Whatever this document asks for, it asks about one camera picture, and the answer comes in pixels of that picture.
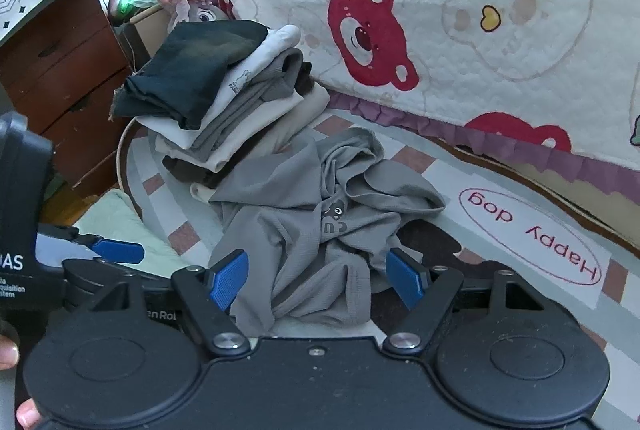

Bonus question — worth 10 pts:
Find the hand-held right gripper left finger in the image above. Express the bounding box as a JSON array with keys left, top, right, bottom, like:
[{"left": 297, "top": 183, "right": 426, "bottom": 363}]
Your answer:
[{"left": 90, "top": 250, "right": 251, "bottom": 358}]

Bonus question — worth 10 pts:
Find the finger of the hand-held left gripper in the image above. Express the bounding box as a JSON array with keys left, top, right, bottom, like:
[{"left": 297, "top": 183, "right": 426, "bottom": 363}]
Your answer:
[
  {"left": 35, "top": 222, "right": 147, "bottom": 271},
  {"left": 61, "top": 259, "right": 125, "bottom": 307}
]

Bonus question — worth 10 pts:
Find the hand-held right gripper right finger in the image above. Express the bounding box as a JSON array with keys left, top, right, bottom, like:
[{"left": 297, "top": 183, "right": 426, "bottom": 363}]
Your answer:
[{"left": 382, "top": 248, "right": 546, "bottom": 356}]

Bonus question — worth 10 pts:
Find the grey shirt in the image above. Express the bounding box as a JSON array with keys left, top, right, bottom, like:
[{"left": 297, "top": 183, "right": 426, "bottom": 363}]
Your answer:
[{"left": 207, "top": 130, "right": 447, "bottom": 336}]

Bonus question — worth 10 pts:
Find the stack of folded clothes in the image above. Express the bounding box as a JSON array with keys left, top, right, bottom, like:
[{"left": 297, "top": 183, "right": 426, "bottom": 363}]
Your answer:
[{"left": 109, "top": 20, "right": 331, "bottom": 201}]

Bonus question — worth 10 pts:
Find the person's left hand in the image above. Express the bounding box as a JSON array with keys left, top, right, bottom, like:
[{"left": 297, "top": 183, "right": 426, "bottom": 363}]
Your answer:
[{"left": 0, "top": 334, "right": 42, "bottom": 430}]

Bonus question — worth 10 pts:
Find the light green blanket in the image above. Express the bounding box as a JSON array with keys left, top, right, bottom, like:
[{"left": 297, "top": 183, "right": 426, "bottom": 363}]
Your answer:
[{"left": 75, "top": 189, "right": 196, "bottom": 271}]

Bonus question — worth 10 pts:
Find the checked mat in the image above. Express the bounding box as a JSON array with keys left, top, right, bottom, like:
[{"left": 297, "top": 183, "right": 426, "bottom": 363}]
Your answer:
[{"left": 117, "top": 102, "right": 640, "bottom": 430}]

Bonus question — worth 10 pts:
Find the wooden dresser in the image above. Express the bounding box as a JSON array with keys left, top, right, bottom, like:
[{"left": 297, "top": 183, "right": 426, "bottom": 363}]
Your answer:
[{"left": 0, "top": 0, "right": 136, "bottom": 191}]

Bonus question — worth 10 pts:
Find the beige mattress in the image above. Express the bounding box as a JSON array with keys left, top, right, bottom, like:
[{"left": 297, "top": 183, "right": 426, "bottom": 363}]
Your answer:
[{"left": 450, "top": 145, "right": 640, "bottom": 235}]

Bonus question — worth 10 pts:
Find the cardboard box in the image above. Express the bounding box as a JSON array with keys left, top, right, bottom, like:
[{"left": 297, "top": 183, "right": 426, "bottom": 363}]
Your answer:
[{"left": 117, "top": 4, "right": 176, "bottom": 70}]

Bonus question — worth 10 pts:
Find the plush rabbit toy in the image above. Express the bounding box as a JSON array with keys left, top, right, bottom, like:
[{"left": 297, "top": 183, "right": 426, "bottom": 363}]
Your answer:
[{"left": 150, "top": 0, "right": 236, "bottom": 28}]

